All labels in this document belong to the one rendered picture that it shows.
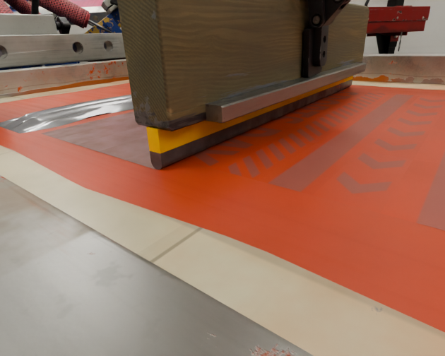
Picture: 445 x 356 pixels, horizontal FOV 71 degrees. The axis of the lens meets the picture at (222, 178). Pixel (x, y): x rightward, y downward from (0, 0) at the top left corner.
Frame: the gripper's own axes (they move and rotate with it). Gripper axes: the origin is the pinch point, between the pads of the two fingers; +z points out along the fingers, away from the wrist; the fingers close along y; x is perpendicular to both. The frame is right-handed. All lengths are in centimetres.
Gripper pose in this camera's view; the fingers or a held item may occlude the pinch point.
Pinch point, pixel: (293, 51)
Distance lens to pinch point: 31.9
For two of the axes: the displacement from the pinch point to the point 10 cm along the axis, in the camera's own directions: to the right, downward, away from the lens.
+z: 0.9, 8.8, 4.7
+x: 6.0, -4.2, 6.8
